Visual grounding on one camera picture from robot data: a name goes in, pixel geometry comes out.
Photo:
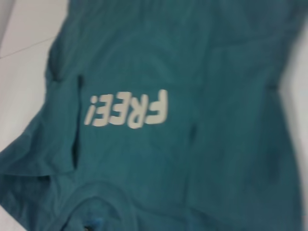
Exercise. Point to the teal t-shirt with FREE print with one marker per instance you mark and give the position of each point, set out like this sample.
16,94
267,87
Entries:
168,168

